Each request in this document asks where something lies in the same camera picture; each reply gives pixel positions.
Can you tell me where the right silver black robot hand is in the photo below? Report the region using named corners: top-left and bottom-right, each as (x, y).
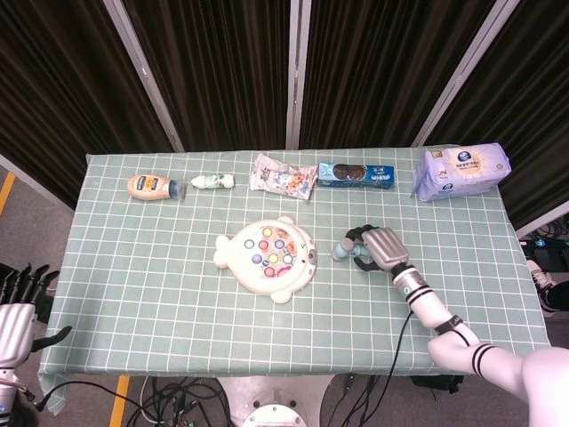
top-left (345, 225), bottom-right (411, 273)

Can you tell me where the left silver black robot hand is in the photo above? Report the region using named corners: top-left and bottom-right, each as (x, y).
top-left (0, 263), bottom-right (73, 370)

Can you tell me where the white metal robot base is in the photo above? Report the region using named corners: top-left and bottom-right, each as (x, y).
top-left (217, 375), bottom-right (334, 427)

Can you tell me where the cream fish-shaped toy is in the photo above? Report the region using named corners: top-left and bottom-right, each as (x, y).
top-left (212, 215), bottom-right (318, 305)

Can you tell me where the blue cookie box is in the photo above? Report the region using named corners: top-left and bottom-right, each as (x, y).
top-left (316, 162), bottom-right (397, 191)

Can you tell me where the purple tissue pack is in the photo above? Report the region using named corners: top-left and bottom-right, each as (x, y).
top-left (411, 141), bottom-right (512, 204)

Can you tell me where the white crinkled snack bag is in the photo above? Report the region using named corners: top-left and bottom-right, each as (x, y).
top-left (248, 152), bottom-right (319, 202)

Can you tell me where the black bag under table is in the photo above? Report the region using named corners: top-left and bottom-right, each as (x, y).
top-left (412, 375), bottom-right (466, 395)

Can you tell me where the white sneaker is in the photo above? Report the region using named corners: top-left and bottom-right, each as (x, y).
top-left (526, 260), bottom-right (556, 313)

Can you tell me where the black equipment box blue light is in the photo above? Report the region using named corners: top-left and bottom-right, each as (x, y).
top-left (519, 238), bottom-right (569, 273)

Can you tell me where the green checked tablecloth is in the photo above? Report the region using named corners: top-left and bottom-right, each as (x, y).
top-left (37, 146), bottom-right (555, 415)

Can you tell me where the dark ribbed partition panel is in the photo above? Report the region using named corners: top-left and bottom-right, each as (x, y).
top-left (0, 0), bottom-right (175, 210)
top-left (298, 0), bottom-right (498, 150)
top-left (425, 0), bottom-right (569, 230)
top-left (123, 0), bottom-right (293, 152)

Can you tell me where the small white green bottle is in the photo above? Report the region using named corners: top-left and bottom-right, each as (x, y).
top-left (190, 173), bottom-right (236, 190)

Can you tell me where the mayonnaise squeeze bottle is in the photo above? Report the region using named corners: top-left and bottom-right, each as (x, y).
top-left (125, 173), bottom-right (188, 202)

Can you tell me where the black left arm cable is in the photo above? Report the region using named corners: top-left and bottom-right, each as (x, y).
top-left (20, 377), bottom-right (150, 414)

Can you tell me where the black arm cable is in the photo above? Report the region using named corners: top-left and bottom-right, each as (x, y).
top-left (385, 310), bottom-right (415, 380)
top-left (20, 377), bottom-right (150, 414)

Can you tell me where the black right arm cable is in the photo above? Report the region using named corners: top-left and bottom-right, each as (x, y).
top-left (385, 310), bottom-right (415, 380)

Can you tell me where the black floor cable bundle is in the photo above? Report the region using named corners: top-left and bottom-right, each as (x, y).
top-left (126, 376), bottom-right (235, 427)

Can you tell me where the aluminium partition post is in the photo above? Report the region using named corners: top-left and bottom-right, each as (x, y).
top-left (411, 0), bottom-right (522, 148)
top-left (284, 0), bottom-right (313, 150)
top-left (108, 0), bottom-right (186, 153)

